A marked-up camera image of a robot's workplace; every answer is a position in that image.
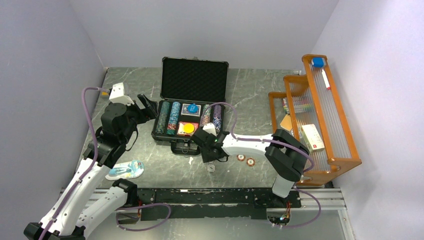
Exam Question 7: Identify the white dealer button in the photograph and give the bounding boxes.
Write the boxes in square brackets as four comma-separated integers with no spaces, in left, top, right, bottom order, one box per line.
[207,164,216,173]

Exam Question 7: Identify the yellow round button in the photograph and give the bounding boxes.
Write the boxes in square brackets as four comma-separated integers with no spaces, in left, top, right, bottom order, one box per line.
[183,123,196,134]

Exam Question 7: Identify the blue playing card deck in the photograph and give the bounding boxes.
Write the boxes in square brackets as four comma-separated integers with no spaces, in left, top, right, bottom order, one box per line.
[181,103,202,117]

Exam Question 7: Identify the red playing card deck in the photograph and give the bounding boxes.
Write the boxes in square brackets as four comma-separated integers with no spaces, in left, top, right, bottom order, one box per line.
[177,121,199,136]

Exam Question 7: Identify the blue small blind button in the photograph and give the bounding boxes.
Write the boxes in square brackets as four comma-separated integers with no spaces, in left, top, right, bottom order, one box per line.
[187,103,199,115]

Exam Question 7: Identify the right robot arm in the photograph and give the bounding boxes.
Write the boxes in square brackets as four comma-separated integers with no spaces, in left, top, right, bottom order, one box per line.
[190,128,312,207]

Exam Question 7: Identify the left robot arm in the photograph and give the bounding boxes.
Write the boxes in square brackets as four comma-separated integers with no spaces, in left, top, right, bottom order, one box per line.
[23,94,158,240]

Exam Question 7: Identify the black poker set case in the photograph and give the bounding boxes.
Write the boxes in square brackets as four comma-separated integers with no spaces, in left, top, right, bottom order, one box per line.
[151,56,229,156]

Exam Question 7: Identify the blister pack blue tool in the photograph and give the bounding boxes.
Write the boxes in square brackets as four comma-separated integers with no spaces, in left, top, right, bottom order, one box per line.
[105,159,145,181]

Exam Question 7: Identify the coloured marker set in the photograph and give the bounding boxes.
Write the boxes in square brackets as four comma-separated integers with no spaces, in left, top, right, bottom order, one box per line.
[282,98,313,115]

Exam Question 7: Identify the light blue poker chip row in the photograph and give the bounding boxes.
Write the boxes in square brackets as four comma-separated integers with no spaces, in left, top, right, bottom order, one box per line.
[166,101,181,135]

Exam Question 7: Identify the green orange poker chip row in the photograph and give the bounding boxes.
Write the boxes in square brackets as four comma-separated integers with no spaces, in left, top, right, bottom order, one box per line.
[199,104,211,127]

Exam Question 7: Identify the red white poker chip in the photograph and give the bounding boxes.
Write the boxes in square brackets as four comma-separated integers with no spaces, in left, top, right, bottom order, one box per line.
[236,154,246,162]
[246,158,256,167]

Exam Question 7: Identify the purple blue poker chip row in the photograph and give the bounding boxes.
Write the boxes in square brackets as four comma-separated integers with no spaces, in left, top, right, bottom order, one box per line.
[212,105,222,134]

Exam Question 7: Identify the tan paper notepad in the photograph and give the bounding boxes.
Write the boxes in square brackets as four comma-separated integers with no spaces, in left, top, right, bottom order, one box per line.
[279,114,293,132]

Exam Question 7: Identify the white red box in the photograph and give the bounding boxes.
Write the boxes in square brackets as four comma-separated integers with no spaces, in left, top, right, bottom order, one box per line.
[300,124,325,153]

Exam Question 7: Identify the orange wooden rack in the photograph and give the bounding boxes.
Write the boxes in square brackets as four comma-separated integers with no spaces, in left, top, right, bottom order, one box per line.
[268,54,362,186]

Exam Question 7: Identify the white red marker pen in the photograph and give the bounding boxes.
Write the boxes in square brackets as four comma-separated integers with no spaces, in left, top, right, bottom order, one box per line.
[321,68,331,90]

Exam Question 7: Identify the blue cube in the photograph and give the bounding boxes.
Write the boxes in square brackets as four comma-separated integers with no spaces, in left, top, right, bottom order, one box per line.
[311,57,326,68]

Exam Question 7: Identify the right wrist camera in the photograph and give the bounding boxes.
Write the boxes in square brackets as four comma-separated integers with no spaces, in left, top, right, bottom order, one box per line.
[202,122,217,136]

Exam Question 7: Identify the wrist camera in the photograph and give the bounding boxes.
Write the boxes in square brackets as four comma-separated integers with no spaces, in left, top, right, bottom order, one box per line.
[202,122,217,136]
[109,82,134,106]

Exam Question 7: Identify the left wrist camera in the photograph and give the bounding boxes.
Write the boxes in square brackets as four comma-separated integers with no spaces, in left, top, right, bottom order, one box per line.
[109,82,134,106]

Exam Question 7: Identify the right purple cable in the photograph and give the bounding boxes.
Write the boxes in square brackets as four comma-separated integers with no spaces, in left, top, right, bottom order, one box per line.
[202,101,323,230]

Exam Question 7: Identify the purple cable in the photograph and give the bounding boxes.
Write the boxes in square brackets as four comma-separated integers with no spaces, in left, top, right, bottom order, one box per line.
[202,101,323,230]
[38,86,172,240]

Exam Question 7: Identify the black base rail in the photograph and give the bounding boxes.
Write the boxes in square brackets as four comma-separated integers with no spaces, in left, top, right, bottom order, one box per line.
[59,187,347,223]

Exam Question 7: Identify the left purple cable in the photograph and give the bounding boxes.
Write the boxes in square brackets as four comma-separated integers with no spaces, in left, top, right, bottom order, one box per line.
[38,86,172,240]

